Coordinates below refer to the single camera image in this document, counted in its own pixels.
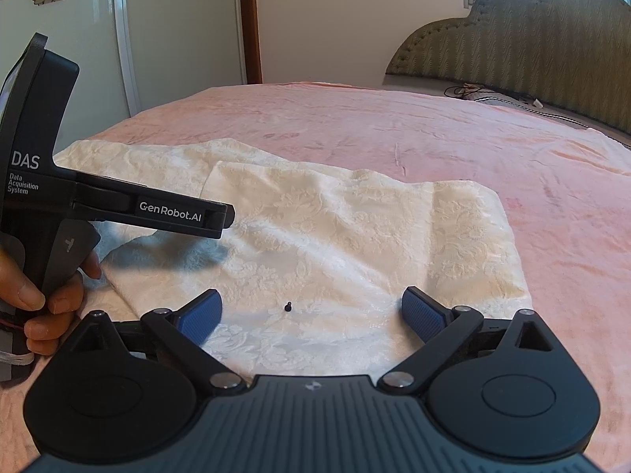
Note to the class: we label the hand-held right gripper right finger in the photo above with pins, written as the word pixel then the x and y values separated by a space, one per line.
pixel 421 313

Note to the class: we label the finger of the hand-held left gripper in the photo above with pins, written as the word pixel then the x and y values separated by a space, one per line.
pixel 167 209

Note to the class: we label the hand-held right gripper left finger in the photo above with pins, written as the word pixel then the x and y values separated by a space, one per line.
pixel 202 316

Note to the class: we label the cream patterned pants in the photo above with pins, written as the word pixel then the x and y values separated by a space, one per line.
pixel 320 236

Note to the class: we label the person's left hand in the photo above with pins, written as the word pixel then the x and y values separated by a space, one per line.
pixel 64 305

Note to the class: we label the white flowered wardrobe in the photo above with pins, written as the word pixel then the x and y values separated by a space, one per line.
pixel 64 19

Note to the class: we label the pink blanket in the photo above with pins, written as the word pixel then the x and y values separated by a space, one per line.
pixel 443 123

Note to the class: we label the grey pillow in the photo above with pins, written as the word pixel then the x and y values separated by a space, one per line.
pixel 567 113

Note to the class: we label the olive padded headboard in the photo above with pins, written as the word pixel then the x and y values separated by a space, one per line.
pixel 517 34

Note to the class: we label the brown wooden door frame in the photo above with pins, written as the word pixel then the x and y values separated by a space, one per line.
pixel 250 19

